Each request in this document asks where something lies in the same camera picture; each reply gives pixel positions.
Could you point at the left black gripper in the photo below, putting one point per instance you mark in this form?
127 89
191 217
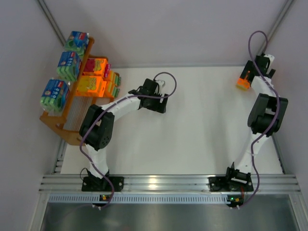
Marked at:
156 106

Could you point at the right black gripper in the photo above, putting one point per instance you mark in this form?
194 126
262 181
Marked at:
250 72

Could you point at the orange box back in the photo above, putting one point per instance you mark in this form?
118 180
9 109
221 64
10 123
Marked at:
111 90

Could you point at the orange green box yellow sponge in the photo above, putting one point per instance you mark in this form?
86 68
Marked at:
114 77

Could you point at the pink scrubber sponge box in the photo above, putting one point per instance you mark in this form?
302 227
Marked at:
97 67

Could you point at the blue green sponge pack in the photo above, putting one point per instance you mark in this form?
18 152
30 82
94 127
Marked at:
77 42
54 96
68 66

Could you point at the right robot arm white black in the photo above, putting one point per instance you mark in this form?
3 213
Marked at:
264 119

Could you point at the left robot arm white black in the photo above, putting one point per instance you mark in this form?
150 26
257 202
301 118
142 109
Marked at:
97 128

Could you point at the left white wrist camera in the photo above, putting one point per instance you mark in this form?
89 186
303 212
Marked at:
161 83

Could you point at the orange three-tier wire shelf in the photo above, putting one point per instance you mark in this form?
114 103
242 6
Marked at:
66 124

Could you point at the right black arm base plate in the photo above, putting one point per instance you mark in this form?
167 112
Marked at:
222 184

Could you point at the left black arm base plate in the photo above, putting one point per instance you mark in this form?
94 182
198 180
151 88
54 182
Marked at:
93 184

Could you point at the slotted grey cable duct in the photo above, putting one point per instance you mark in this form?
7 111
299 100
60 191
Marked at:
144 198

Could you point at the aluminium mounting rail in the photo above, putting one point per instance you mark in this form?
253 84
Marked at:
268 183

